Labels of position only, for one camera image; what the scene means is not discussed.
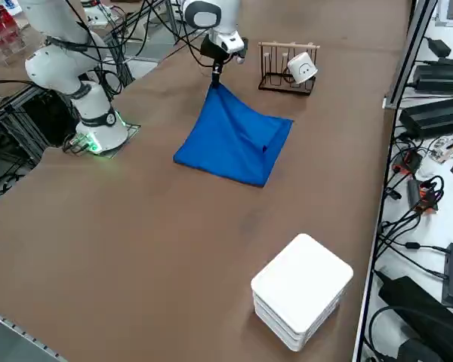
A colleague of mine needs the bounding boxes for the ribbed black power supply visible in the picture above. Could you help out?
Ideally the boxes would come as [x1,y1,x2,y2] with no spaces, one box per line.
[399,95,453,139]

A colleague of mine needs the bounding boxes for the grey aluminium rail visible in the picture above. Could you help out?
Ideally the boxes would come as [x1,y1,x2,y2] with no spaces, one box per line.
[0,305,67,362]

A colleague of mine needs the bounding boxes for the long black power brick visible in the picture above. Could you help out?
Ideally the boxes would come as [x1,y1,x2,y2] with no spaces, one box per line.
[413,63,453,95]

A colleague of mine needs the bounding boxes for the black wire cup rack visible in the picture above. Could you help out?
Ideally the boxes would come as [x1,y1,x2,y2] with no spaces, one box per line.
[257,40,322,97]

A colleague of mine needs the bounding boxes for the white smiley cup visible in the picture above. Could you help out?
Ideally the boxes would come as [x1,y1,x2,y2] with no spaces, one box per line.
[286,52,319,85]

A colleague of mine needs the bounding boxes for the blue microfibre towel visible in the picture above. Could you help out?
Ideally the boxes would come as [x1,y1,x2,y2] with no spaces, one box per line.
[172,81,295,189]

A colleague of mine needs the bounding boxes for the white stacked trays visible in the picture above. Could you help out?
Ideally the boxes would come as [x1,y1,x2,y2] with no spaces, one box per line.
[250,232,355,353]

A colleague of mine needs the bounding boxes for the small black power adapter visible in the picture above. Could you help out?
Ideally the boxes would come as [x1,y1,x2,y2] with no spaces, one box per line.
[425,36,453,58]

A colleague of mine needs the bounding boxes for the large black bag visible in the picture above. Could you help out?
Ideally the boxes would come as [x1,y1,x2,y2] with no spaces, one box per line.
[373,269,453,362]

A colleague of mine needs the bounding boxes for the red and black device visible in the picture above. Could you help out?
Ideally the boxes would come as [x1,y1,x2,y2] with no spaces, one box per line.
[393,149,424,175]

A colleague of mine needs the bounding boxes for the aluminium frame post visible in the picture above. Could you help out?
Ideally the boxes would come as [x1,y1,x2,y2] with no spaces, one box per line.
[384,0,439,111]

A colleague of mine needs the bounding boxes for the clear shelf with red boxes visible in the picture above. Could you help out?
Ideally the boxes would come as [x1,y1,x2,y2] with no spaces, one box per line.
[0,5,28,67]

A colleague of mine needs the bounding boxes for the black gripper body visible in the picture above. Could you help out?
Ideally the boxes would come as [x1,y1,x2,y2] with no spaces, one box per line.
[199,33,248,65]

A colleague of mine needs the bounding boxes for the black and orange device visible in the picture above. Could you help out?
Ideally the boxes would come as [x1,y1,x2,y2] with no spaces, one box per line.
[406,178,439,214]

